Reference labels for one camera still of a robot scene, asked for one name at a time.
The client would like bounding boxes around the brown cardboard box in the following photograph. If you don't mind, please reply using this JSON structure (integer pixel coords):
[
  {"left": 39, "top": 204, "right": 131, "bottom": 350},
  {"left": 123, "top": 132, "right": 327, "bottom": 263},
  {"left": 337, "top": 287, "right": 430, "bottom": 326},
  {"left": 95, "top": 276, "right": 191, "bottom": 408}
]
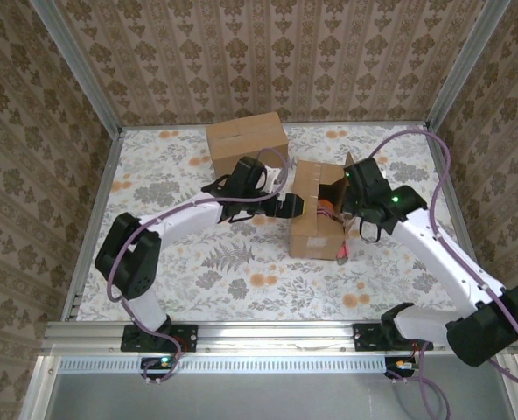
[{"left": 205, "top": 111, "right": 290, "bottom": 176}]

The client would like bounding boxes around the cardboard box with label sticker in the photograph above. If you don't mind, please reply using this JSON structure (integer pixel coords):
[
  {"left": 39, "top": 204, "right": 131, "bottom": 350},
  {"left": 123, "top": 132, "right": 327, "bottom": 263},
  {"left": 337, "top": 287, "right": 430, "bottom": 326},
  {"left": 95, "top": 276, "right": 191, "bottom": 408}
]
[{"left": 288, "top": 151, "right": 356, "bottom": 260}]

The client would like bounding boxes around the pink utility knife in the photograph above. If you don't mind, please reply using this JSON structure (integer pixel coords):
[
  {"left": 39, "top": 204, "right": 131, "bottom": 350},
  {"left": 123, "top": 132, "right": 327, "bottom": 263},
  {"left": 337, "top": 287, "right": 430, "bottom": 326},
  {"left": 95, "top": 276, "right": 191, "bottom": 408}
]
[{"left": 335, "top": 227, "right": 353, "bottom": 267}]

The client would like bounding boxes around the floral table cover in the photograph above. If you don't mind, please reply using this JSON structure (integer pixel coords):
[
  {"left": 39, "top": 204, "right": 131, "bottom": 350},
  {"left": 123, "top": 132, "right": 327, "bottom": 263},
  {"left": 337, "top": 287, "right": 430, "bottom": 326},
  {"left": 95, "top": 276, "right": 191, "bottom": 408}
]
[{"left": 83, "top": 123, "right": 484, "bottom": 324}]

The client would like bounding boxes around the small black controller board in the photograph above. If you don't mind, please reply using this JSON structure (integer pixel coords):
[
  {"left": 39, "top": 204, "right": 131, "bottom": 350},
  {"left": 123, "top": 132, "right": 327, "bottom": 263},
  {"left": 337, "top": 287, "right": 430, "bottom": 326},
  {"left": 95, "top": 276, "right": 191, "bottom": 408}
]
[
  {"left": 383, "top": 356, "right": 421, "bottom": 381},
  {"left": 139, "top": 356, "right": 178, "bottom": 381}
]

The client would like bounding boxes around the grey metal shelf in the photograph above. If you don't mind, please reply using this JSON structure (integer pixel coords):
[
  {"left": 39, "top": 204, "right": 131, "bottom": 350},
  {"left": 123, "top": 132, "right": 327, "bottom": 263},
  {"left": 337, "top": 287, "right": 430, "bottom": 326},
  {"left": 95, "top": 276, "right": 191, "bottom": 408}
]
[{"left": 17, "top": 353, "right": 518, "bottom": 420}]

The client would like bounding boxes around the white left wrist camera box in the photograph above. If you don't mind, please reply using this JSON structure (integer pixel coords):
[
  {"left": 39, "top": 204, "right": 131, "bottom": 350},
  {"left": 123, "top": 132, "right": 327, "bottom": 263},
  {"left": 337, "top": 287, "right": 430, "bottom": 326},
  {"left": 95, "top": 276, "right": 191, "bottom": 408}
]
[{"left": 262, "top": 164, "right": 289, "bottom": 185}]

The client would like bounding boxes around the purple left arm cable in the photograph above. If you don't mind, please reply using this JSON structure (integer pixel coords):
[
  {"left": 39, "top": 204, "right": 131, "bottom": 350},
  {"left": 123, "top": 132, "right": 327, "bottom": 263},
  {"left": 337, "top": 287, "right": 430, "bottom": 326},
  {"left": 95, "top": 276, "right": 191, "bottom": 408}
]
[{"left": 108, "top": 147, "right": 293, "bottom": 386}]

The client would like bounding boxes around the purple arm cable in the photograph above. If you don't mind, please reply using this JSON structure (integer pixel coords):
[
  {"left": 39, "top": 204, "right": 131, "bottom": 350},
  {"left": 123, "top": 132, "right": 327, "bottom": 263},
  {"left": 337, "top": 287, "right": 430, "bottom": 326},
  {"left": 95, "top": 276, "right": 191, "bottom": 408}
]
[
  {"left": 369, "top": 127, "right": 518, "bottom": 417},
  {"left": 108, "top": 147, "right": 293, "bottom": 386}
]

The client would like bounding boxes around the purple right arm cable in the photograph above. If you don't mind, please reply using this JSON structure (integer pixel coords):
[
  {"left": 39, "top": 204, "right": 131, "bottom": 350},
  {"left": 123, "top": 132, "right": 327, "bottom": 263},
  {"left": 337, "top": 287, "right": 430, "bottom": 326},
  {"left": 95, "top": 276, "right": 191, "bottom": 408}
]
[{"left": 369, "top": 127, "right": 518, "bottom": 417}]

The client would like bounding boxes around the aluminium table side rail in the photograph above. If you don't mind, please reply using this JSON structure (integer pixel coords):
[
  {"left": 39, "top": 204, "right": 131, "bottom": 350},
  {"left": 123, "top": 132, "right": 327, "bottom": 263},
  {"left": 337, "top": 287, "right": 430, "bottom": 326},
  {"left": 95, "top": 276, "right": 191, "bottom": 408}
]
[
  {"left": 59, "top": 127, "right": 125, "bottom": 323},
  {"left": 423, "top": 123, "right": 497, "bottom": 319}
]

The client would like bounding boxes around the aluminium mounting rail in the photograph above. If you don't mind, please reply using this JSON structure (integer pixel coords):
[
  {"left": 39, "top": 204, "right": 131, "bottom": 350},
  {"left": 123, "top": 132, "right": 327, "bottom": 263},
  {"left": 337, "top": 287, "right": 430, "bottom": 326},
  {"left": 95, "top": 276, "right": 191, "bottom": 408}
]
[{"left": 39, "top": 318, "right": 517, "bottom": 355}]

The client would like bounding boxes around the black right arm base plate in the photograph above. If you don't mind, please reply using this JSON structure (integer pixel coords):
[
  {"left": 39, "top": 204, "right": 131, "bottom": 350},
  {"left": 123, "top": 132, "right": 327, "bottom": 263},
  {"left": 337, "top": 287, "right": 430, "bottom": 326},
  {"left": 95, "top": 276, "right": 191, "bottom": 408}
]
[{"left": 353, "top": 322, "right": 434, "bottom": 353}]

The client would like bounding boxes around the aluminium frame post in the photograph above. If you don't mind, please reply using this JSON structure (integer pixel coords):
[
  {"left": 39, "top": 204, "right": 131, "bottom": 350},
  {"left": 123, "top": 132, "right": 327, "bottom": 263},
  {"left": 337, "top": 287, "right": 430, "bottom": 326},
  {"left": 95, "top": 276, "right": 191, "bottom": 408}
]
[
  {"left": 29, "top": 0, "right": 124, "bottom": 137},
  {"left": 423, "top": 0, "right": 512, "bottom": 131}
]

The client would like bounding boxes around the white slotted cable duct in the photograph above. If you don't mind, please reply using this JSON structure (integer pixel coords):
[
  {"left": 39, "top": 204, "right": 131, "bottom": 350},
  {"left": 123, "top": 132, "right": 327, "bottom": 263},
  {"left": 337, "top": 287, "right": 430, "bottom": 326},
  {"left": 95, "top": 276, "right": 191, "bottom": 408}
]
[{"left": 57, "top": 356, "right": 503, "bottom": 375}]

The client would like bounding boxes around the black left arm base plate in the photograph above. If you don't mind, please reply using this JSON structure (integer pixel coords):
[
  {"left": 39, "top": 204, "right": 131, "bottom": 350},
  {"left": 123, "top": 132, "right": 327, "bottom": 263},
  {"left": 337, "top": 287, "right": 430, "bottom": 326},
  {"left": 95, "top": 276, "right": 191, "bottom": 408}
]
[{"left": 121, "top": 324, "right": 199, "bottom": 354}]

